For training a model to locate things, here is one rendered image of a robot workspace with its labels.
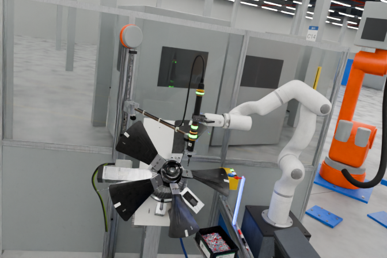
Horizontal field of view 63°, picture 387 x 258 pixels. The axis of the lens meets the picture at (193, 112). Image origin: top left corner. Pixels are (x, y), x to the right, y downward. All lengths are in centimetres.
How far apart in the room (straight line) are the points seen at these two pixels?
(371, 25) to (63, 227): 459
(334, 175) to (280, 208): 345
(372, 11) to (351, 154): 207
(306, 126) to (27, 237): 232
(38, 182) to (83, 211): 42
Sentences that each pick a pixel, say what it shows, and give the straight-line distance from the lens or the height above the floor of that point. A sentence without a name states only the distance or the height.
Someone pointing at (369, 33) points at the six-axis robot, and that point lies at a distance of 526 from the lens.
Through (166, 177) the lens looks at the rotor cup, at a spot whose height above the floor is 119.
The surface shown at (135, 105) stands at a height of 143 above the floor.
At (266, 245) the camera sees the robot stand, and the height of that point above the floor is 87.
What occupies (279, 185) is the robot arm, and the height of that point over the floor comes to 119.
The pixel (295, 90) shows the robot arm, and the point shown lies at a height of 176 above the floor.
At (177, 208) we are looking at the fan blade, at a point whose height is 105.
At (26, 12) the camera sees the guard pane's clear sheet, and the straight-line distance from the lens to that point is 248.
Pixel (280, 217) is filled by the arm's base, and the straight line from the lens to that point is 205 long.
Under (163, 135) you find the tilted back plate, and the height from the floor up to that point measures 128.
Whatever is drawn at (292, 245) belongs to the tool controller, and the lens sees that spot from 139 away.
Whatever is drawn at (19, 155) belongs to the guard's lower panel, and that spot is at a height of 89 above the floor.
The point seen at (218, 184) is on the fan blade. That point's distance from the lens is 186.
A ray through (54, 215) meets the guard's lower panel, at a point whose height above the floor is 39.
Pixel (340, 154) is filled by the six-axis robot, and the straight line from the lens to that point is 537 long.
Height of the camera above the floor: 198
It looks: 14 degrees down
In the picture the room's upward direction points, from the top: 9 degrees clockwise
